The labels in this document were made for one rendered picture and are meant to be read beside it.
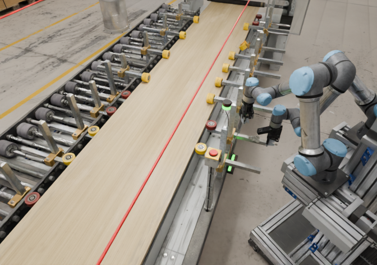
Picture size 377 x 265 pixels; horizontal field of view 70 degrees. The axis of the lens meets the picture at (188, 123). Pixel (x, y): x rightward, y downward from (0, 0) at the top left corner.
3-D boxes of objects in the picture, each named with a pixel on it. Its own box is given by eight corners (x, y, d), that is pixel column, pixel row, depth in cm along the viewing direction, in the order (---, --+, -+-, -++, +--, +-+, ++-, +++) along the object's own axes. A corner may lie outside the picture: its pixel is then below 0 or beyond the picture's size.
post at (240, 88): (236, 133, 229) (244, 85, 197) (235, 135, 227) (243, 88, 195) (232, 132, 230) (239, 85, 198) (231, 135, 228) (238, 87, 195)
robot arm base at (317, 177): (341, 175, 150) (348, 164, 143) (325, 188, 143) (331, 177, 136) (317, 158, 159) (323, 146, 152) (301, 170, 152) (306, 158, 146)
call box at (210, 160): (220, 159, 144) (221, 150, 139) (217, 169, 139) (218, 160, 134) (207, 156, 146) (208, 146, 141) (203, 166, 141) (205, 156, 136)
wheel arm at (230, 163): (260, 171, 181) (261, 167, 178) (259, 175, 179) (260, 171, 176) (198, 154, 192) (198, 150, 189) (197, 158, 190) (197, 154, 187)
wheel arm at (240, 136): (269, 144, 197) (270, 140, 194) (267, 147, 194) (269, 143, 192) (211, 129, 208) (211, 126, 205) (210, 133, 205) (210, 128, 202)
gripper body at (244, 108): (241, 119, 176) (244, 105, 168) (239, 111, 183) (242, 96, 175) (253, 119, 176) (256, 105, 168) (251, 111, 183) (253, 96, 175)
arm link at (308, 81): (332, 172, 135) (332, 62, 117) (309, 183, 130) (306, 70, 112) (313, 163, 145) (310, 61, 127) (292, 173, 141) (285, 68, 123)
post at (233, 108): (230, 151, 210) (237, 101, 177) (229, 154, 207) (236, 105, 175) (225, 150, 211) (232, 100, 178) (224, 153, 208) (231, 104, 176)
